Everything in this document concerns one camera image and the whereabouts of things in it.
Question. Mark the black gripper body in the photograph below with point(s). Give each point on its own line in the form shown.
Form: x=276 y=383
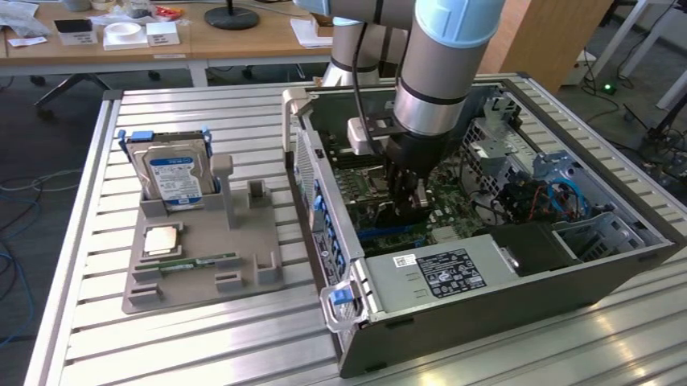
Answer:
x=415 y=153

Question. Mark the graphics card with black fan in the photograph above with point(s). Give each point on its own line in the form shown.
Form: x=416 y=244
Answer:
x=386 y=215

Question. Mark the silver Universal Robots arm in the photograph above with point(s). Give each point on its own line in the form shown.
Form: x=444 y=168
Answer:
x=440 y=60

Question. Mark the CPU socket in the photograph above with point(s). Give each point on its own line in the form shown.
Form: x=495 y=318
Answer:
x=372 y=183

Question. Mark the green motherboard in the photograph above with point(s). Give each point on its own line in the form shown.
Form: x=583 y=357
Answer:
x=456 y=201

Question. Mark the blue expansion slot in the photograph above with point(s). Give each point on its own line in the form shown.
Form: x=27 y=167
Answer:
x=380 y=232

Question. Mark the silver perforated drive cage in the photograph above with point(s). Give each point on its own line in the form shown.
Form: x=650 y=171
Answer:
x=494 y=157

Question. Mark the blue slot retention clip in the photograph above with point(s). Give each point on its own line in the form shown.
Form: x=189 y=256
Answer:
x=322 y=209
x=334 y=251
x=327 y=232
x=316 y=189

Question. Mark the grey power supply with label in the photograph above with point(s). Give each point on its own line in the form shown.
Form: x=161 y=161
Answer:
x=391 y=289

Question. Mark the blue case release latch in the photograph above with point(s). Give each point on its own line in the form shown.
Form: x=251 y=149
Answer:
x=339 y=298

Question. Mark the stack of white papers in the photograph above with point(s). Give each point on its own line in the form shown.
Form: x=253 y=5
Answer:
x=308 y=38

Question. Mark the open dark grey PC case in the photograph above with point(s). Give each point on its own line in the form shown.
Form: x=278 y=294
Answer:
x=483 y=321

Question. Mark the brown cardboard box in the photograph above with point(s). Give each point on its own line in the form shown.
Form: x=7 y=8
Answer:
x=323 y=22

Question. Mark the wooden cabinet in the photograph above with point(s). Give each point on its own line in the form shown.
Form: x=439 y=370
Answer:
x=547 y=40

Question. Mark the grey plastic parts rack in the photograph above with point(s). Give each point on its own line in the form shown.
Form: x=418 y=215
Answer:
x=215 y=241

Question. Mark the device with green light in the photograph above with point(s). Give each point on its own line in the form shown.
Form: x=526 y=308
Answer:
x=608 y=86

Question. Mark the silver disk bay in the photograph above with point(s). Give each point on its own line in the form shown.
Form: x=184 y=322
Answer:
x=616 y=237

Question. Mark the green RAM stick on rack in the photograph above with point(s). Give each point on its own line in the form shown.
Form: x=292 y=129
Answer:
x=188 y=263

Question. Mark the CPU with silver lid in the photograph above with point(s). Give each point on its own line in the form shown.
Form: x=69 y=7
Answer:
x=160 y=241

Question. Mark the black round lamp base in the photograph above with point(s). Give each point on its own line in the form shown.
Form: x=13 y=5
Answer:
x=231 y=20

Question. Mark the disk carrier with blue rails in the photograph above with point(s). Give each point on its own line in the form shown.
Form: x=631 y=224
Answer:
x=140 y=136

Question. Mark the white desk label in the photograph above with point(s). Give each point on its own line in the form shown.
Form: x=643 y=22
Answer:
x=168 y=56

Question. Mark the small white printed box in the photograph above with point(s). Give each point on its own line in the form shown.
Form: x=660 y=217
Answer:
x=160 y=32

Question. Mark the small red item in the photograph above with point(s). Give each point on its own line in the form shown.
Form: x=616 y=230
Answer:
x=165 y=14

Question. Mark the wooden desk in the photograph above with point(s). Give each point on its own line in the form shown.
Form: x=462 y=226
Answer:
x=80 y=60

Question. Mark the black office chair base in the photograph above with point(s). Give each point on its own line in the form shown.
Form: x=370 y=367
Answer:
x=59 y=89

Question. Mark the white box with black top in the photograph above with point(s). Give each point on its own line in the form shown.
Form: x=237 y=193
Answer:
x=77 y=38

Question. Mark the beige tape roll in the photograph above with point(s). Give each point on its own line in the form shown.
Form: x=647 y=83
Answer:
x=101 y=4

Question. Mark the grey cup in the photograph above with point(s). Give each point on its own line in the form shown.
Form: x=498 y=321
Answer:
x=76 y=5

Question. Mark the white paper slip red print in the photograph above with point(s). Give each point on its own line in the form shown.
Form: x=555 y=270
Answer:
x=27 y=41

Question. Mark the grey plastic bag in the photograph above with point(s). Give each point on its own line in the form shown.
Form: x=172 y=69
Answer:
x=21 y=20

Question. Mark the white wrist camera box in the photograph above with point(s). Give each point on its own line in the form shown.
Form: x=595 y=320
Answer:
x=359 y=136

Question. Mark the silver metal bracket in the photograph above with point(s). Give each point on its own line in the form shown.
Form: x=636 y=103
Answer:
x=552 y=161

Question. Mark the white table frame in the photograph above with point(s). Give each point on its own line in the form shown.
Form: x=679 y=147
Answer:
x=674 y=92

